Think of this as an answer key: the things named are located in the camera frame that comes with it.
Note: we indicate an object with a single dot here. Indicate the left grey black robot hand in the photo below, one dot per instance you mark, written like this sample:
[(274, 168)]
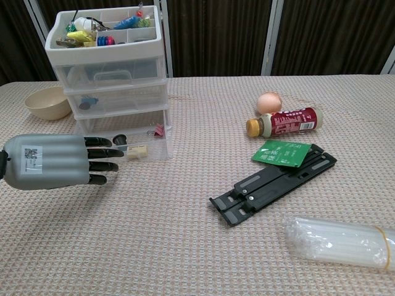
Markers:
[(58, 160)]

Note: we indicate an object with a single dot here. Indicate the small black plastic cap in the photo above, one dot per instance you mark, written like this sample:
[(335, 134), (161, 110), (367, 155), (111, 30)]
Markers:
[(119, 139)]

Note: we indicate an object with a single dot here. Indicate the clear drawer with eraser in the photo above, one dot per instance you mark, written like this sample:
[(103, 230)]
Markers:
[(154, 151)]

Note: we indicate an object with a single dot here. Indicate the clear drawer with blue clip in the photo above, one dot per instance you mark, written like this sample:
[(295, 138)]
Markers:
[(139, 98)]

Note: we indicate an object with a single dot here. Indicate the blue plastic packet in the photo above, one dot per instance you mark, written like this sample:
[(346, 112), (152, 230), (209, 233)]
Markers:
[(126, 23)]

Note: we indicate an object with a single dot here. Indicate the green mesh produce bag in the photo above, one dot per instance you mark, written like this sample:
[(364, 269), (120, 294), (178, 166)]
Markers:
[(144, 22)]

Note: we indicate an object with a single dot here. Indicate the red mesh produce bag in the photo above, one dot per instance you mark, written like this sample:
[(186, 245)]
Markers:
[(139, 13)]

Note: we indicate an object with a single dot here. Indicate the beige bowl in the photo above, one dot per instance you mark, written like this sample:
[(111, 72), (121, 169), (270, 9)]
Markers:
[(46, 106)]

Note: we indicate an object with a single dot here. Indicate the black round disc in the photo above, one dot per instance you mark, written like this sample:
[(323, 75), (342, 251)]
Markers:
[(84, 106)]

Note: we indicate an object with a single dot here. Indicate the blue binder clip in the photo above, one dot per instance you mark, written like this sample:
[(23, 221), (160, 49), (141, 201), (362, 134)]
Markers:
[(91, 100)]

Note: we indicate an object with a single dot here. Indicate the beige eraser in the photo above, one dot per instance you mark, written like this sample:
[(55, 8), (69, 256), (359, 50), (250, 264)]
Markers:
[(137, 152)]

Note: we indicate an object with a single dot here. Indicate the pink binder clip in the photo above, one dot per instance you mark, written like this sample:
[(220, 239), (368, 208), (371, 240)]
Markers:
[(159, 131)]

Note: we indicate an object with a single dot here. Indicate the beige woven tablecloth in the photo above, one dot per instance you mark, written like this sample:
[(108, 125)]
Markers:
[(154, 216)]

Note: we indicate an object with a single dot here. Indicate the metallic clip pile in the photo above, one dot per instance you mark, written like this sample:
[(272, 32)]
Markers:
[(64, 41)]

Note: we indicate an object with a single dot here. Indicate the white round trinket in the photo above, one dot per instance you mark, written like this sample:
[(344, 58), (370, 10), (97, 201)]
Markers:
[(82, 23)]

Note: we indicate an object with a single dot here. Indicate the dark brown pleated curtain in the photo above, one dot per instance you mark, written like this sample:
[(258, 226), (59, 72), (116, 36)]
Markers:
[(216, 34)]

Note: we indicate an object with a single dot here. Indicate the black folding stand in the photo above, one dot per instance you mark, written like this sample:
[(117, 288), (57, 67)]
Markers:
[(271, 185)]

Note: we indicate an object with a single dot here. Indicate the brown egg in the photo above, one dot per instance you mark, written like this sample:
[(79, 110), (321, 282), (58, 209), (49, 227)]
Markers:
[(269, 102)]

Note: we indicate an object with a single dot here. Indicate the green tea packet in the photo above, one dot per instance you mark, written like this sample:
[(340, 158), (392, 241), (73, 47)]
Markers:
[(281, 153)]

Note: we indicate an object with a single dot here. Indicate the red label drink bottle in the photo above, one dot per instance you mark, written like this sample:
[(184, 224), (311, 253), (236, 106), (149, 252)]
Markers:
[(290, 121)]

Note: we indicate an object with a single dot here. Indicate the clear wrapped straw bundle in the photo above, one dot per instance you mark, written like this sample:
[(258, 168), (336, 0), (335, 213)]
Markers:
[(336, 243)]

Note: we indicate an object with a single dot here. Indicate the yellow rubber band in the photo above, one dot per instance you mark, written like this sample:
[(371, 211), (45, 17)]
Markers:
[(386, 246)]

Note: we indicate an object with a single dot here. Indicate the white plastic drawer unit frame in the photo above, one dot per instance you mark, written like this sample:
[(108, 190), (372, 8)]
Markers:
[(105, 52)]

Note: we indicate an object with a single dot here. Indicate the white partition post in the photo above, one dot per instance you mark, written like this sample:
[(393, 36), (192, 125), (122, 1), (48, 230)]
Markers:
[(32, 12), (389, 63), (271, 37), (166, 37)]

